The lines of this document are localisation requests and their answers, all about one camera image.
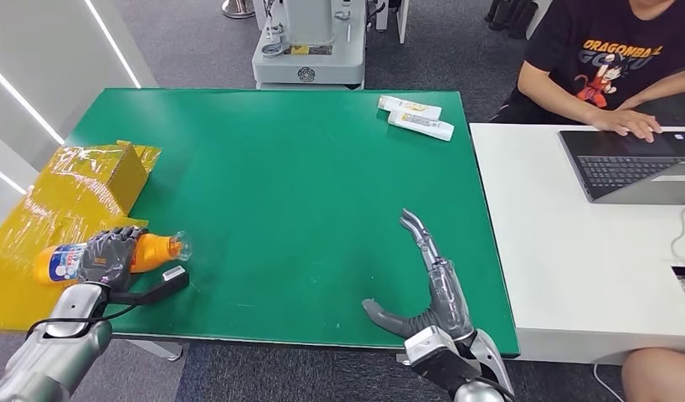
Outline white cabinet panel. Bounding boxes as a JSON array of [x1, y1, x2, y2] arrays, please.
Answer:
[[374, 0, 410, 45]]

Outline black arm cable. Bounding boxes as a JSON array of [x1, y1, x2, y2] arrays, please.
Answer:
[[474, 377, 518, 402], [26, 301, 155, 339]]

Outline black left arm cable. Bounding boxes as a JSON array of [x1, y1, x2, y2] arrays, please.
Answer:
[[26, 301, 155, 339]]

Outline chrome stand base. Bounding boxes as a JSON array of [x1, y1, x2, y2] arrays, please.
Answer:
[[221, 0, 256, 19]]

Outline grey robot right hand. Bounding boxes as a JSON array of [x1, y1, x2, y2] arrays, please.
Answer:
[[361, 208, 476, 342]]

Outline person's right hand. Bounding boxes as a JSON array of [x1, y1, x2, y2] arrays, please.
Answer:
[[589, 108, 664, 144]]

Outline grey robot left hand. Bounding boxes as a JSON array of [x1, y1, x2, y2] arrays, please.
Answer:
[[77, 225, 150, 293]]

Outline orange bottle with clear cap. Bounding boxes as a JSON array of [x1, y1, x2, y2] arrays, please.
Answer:
[[33, 231, 193, 286]]

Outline grey laptop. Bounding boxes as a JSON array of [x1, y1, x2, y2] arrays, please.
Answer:
[[557, 129, 685, 206]]

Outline grey machine base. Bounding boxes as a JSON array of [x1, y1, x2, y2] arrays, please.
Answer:
[[251, 0, 369, 90]]

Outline white tube with yellow print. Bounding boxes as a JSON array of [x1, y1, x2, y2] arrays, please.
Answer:
[[377, 95, 444, 122]]

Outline grey table leg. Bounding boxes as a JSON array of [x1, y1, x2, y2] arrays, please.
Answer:
[[126, 339, 183, 362]]

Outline person's bare knee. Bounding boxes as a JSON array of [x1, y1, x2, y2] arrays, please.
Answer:
[[621, 348, 685, 402]]

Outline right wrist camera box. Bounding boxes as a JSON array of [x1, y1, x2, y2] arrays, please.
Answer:
[[403, 326, 482, 398]]

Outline person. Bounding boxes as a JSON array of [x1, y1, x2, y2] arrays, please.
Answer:
[[489, 0, 685, 144]]

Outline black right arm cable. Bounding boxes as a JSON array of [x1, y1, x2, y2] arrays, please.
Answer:
[[474, 377, 518, 402]]

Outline yellow film-wrapped cardboard box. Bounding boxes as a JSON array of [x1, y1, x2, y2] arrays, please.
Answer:
[[0, 140, 162, 332]]

